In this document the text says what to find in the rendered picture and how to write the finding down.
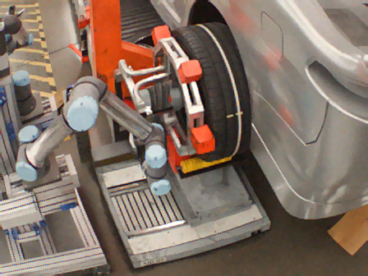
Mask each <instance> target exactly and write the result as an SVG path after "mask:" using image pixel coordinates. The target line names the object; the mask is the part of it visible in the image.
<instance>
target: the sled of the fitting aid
mask: <svg viewBox="0 0 368 276"><path fill-rule="evenodd" d="M232 167H233V165H232ZM233 169H234V171H235V173H236V169H235V168H234V167H233ZM167 172H168V180H169V181H170V185H171V188H172V190H173V192H174V195H175V196H176V197H177V200H178V203H179V205H180V206H181V208H182V211H183V213H184V215H186V219H187V221H188V222H189V224H190V225H191V227H192V228H193V227H194V226H198V225H203V224H206V223H211V222H213V221H216V220H219V219H224V218H226V217H229V216H232V215H234V214H239V213H241V212H242V211H244V210H247V209H250V208H251V205H252V199H251V197H250V195H249V193H247V189H246V188H245V186H243V184H242V180H241V178H240V177H239V176H238V174H237V173H236V175H237V176H238V178H239V179H240V181H241V184H242V186H243V187H244V188H245V190H246V194H247V195H248V196H249V200H248V202H246V203H243V204H240V205H236V206H233V207H231V208H227V209H223V210H220V211H218V212H214V213H212V214H207V215H204V216H201V217H198V218H197V217H196V214H195V212H194V210H193V209H192V207H191V205H190V203H189V201H188V199H187V198H186V195H185V193H184V191H183V189H182V186H181V184H180V182H179V181H178V179H177V176H176V174H175V172H174V171H173V168H172V166H171V164H170V163H169V157H167Z"/></svg>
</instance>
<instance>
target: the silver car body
mask: <svg viewBox="0 0 368 276"><path fill-rule="evenodd" d="M150 1H151V4H152V5H153V6H154V9H155V11H157V13H158V15H159V16H160V17H161V18H162V19H163V22H164V23H165V24H166V25H168V28H169V29H170V31H173V30H174V29H175V28H181V27H185V26H186V20H187V15H188V10H189V7H190V5H191V4H192V3H193V1H194V0H150ZM209 1H211V2H212V3H213V4H214V5H215V6H216V7H217V8H218V9H219V10H220V12H221V13H222V15H223V17H224V18H225V20H226V21H227V23H228V25H229V27H230V29H231V31H232V34H233V36H234V39H235V40H236V44H237V47H238V49H239V50H240V54H241V59H242V62H243V66H244V68H245V70H246V78H247V84H248V89H249V91H250V97H251V118H252V130H251V143H250V150H251V152H252V153H253V156H254V157H255V158H256V160H257V161H258V164H259V165H260V167H261V169H262V171H263V172H264V174H265V176H266V178H267V180H269V184H270V185H271V186H272V188H273V190H274V192H275V194H276V196H277V197H278V200H279V201H280V204H281V205H282V206H283V207H284V209H285V210H286V211H287V212H288V213H289V214H290V215H292V216H293V217H297V218H299V219H323V218H328V217H333V216H335V215H339V214H343V213H346V212H349V211H352V210H354V209H357V208H360V207H362V206H364V205H367V204H368V0H209Z"/></svg>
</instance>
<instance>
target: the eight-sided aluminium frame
mask: <svg viewBox="0 0 368 276"><path fill-rule="evenodd" d="M171 48H172V49H173V50H174V51H175V52H176V54H177V55H178V58H177V57H176V56H175V55H174V53H173V51H172V50H171ZM163 53H166V54H167V56H168V58H169V59H170V62H171V63H172V65H173V68H174V69H175V72H176V74H177V79H178V82H179V85H180V89H181V92H182V97H183V101H184V104H185V109H186V126H187V138H186V135H185V133H184V131H183V130H182V128H181V126H180V124H179V122H178V120H177V115H176V113H175V112H174V113H170V114H171V117H168V115H167V114H164V115H162V116H163V123H164V125H165V128H166V130H168V134H169V135H170V137H171V139H172V142H173V144H174V145H175V147H176V149H177V152H178V153H179V155H180V156H183V155H187V154H194V153H196V151H195V148H194V146H193V145H192V143H191V129H192V128H194V119H196V127H202V126H203V125H204V111H203V105H202V103H201V101H200V96H199V92H198V89H197V86H196V82H195V81H193V82H189V85H190V88H191V93H192V97H193V100H194V103H191V101H190V97H189V94H188V90H187V87H186V84H182V83H181V80H180V77H179V75H178V72H177V69H178V68H179V66H180V63H181V62H186V61H189V58H188V56H187V55H185V54H184V52H183V51H182V49H181V48H180V47H179V45H177V41H176V40H175V39H174V38H173V37H171V38H166V39H161V40H159V42H158V43H157V44H156V45H155V47H154V48H153V49H152V54H153V57H152V59H153V67H158V66H159V59H158V58H161V66H162V65H163V63H164V54H163ZM167 81H168V79H163V80H158V81H155V82H154V85H156V84H158V83H164V82H167ZM174 127H175V128H176V130H177V133H178V135H179V137H180V139H181V141H182V143H183V145H181V144H180V142H179V140H178V138H177V136H176V134H175V132H174V130H173V128H174Z"/></svg>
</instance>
